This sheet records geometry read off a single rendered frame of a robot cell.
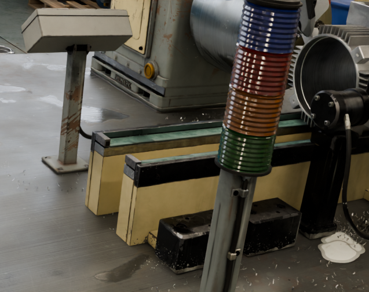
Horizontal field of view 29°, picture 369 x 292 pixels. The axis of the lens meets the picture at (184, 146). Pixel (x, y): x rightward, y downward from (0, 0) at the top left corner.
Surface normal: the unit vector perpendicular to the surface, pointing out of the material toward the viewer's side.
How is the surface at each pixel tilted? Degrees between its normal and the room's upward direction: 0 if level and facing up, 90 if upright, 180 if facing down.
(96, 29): 52
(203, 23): 96
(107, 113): 0
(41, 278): 0
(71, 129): 90
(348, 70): 81
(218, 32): 96
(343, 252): 0
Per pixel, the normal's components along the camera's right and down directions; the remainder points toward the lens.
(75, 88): 0.57, 0.36
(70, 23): 0.53, -0.28
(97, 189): -0.81, 0.10
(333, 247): 0.14, -0.92
